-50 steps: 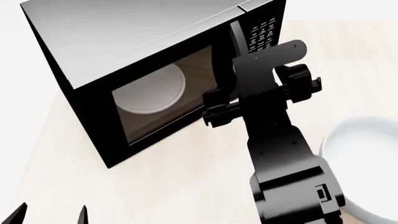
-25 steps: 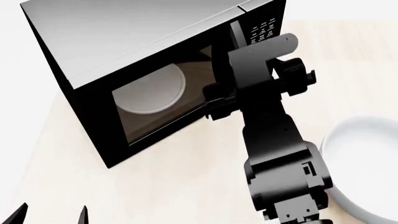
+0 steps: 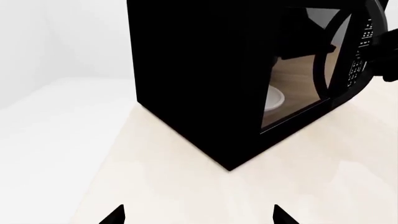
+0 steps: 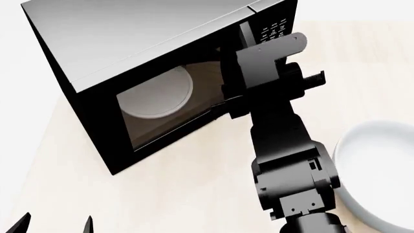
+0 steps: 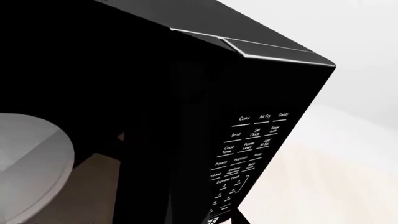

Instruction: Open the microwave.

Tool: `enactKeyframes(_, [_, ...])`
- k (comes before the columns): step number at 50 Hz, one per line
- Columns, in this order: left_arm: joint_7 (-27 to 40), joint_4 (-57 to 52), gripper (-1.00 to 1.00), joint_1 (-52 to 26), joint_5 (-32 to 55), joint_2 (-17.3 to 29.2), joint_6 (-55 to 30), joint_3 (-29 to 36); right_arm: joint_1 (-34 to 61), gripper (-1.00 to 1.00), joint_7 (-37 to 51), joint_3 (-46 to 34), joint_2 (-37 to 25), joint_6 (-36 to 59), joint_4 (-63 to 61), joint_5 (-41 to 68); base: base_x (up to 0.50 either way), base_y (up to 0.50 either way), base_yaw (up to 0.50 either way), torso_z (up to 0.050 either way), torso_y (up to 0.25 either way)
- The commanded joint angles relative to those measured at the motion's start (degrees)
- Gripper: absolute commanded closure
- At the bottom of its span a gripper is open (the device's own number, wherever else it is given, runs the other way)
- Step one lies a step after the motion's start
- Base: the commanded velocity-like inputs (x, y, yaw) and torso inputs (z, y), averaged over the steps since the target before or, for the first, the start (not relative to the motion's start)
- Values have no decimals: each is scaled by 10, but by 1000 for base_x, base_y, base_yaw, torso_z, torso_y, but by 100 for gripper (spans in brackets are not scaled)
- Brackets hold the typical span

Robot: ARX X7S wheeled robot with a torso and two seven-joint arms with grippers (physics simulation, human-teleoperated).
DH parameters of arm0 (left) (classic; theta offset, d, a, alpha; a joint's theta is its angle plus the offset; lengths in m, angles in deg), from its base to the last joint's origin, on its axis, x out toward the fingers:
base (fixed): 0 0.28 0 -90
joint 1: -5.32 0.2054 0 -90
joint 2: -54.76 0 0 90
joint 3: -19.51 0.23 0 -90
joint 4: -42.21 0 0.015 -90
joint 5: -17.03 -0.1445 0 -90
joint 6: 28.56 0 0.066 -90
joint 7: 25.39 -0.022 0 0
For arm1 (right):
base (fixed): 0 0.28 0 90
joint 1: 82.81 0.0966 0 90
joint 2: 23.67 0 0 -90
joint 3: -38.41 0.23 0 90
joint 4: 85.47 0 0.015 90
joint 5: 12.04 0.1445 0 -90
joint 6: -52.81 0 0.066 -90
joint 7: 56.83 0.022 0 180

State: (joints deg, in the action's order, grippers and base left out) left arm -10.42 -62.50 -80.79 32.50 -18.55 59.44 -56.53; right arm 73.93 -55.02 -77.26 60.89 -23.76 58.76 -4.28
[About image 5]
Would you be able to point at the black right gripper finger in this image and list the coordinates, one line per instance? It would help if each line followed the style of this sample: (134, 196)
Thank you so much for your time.
(238, 217)

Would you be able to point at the microwave control keypad panel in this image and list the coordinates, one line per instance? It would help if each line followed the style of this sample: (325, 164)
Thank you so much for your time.
(248, 144)

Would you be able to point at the black microwave oven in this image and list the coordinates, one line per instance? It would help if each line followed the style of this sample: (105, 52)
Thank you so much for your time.
(273, 77)

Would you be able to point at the black microwave door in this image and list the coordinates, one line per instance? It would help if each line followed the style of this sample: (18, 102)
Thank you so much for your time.
(93, 70)

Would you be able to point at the white round plate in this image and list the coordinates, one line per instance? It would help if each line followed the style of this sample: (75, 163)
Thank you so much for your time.
(28, 163)

